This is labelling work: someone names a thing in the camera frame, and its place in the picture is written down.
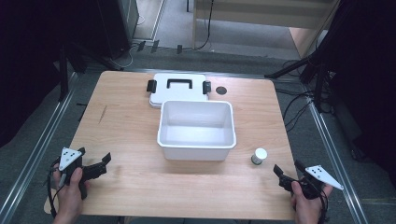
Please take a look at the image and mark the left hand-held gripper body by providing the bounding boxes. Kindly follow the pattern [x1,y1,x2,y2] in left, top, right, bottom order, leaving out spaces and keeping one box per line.
[57,147,108,201]

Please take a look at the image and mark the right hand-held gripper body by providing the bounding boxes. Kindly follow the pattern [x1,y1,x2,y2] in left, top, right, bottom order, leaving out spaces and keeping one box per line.
[278,164,345,201]

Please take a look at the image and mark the small white-capped jar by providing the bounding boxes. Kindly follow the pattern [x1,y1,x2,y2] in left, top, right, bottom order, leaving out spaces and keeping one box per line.
[250,147,268,166]

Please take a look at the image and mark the white plastic storage box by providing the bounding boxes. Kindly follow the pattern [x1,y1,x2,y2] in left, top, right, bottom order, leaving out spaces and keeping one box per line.
[156,100,237,162]

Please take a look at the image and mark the person's right hand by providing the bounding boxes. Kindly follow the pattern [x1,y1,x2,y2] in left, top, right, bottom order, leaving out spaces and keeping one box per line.
[290,181,334,224]

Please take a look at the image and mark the person's left hand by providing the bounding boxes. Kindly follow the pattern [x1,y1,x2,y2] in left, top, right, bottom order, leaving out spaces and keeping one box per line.
[51,166,92,219]

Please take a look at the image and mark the black metal stand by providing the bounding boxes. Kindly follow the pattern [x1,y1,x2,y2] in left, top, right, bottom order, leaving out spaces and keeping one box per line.
[263,46,335,114]
[57,43,88,103]

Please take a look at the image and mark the dark cabinet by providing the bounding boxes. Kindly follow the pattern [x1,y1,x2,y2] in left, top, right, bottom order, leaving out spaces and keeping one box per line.
[96,0,140,60]

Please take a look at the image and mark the light wooden furniture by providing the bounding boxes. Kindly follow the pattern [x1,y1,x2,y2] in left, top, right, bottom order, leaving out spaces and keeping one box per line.
[191,0,342,60]

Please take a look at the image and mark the metal floor rail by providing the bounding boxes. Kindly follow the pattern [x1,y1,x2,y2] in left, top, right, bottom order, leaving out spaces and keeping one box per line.
[306,90,370,224]
[0,72,79,222]

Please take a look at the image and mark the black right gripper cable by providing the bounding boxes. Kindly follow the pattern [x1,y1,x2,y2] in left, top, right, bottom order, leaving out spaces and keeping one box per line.
[317,186,331,224]

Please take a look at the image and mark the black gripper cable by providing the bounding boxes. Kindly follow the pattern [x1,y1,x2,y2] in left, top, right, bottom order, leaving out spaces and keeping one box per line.
[317,186,331,224]
[46,158,62,218]

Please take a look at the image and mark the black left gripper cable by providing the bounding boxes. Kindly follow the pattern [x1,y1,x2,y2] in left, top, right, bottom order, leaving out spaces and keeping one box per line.
[46,158,62,218]

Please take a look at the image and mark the black floor cables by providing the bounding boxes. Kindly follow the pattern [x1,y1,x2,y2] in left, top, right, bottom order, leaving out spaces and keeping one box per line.
[274,59,316,133]

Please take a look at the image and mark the white lid with black handle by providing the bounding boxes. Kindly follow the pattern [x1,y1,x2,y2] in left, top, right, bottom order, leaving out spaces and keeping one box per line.
[146,73,212,109]

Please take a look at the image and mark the white floor cable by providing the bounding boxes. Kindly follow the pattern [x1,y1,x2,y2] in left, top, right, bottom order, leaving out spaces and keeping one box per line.
[108,43,139,70]

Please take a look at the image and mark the black hanging cable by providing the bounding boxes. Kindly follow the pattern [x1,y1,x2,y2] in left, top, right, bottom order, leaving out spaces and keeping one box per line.
[195,0,216,51]

